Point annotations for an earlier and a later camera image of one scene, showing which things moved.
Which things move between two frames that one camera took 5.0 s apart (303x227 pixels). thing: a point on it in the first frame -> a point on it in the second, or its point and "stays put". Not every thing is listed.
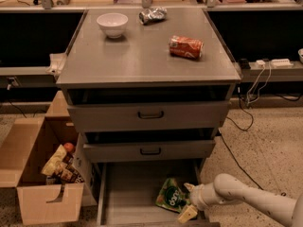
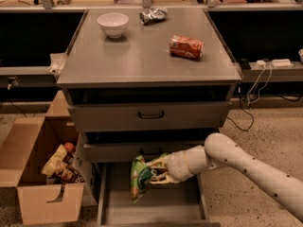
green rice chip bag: x=171 y=196 -> x=141 y=173
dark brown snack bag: x=68 y=173 stays put
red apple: x=68 y=146 stays put
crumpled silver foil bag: x=151 y=15 stays put
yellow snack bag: x=55 y=162 stays put
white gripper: x=197 y=195 -> x=176 y=167
